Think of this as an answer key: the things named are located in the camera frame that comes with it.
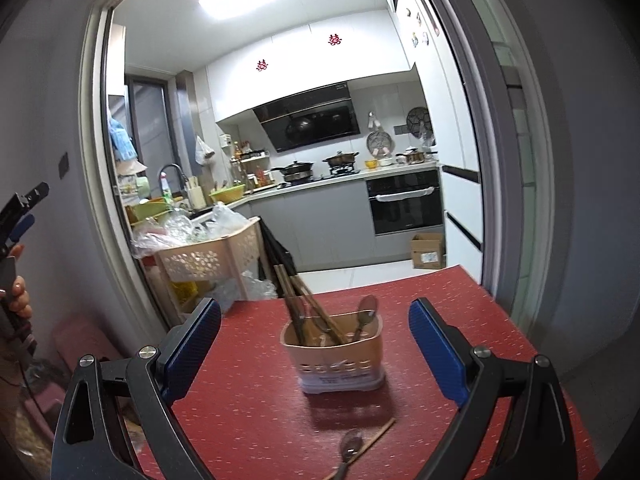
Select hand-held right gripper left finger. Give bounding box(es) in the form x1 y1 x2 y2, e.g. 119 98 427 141
51 297 223 480

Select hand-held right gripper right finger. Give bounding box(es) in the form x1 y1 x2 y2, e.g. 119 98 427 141
408 297 594 480

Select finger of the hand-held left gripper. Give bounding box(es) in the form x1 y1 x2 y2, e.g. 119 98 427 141
0 182 50 233
0 213 36 260

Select beige plastic utensil holder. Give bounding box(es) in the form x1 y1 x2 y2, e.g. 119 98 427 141
279 312 387 395

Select wooden chopstick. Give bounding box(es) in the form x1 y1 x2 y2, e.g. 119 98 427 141
322 417 397 480
291 275 348 346
281 266 307 346
273 265 301 346

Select person's left hand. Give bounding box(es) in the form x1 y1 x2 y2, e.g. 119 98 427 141
0 243 34 321

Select yellow bag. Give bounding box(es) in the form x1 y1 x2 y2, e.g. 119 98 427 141
170 280 201 312

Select beige perforated basket cart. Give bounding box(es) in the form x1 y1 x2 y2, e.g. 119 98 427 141
152 216 266 321

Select cardboard box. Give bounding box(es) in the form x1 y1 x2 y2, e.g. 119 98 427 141
411 232 446 270

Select clear plastic bags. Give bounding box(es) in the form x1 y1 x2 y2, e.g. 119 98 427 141
131 202 278 311

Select blue hanging cloth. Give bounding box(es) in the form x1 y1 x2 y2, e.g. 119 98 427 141
109 117 139 161

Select dark hanging jacket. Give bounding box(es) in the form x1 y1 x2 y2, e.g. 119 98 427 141
260 217 301 281

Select yellow green basin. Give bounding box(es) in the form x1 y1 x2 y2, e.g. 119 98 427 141
131 199 171 221

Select black built-in oven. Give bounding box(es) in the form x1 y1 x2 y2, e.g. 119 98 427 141
366 170 445 236

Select dark window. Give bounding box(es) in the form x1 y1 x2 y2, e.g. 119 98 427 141
125 74 177 181

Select countertop utensil caddy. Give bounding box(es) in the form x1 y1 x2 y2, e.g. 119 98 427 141
186 176 207 210

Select kitchen faucet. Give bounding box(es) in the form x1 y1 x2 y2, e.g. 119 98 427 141
159 163 189 206

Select green plastic basin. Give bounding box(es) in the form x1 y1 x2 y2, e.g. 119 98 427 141
209 184 247 205

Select white towel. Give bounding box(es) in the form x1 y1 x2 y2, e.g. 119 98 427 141
375 186 435 204

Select grey kitchen base cabinet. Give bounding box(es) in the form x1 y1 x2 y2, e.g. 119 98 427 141
247 180 374 272

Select white hanging plastic bag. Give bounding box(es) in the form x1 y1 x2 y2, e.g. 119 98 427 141
194 135 216 166

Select row of condiment bottles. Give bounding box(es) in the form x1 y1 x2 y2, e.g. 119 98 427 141
227 140 274 191

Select steel pot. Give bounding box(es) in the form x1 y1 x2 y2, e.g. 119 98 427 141
397 149 439 166

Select black wok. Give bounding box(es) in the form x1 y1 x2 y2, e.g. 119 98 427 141
270 160 317 182

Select cooking pot with lid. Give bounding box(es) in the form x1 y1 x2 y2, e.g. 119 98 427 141
322 151 361 171

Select round patterned plate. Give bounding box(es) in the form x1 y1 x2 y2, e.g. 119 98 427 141
366 130 394 157

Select white refrigerator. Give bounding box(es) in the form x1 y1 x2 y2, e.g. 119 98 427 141
395 0 484 282

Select black range hood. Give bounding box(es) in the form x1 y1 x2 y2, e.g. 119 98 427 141
252 82 362 153

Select round wall rack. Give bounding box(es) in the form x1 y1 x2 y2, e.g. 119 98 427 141
406 106 432 139

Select grey door frame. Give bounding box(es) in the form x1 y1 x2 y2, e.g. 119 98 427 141
80 0 557 331

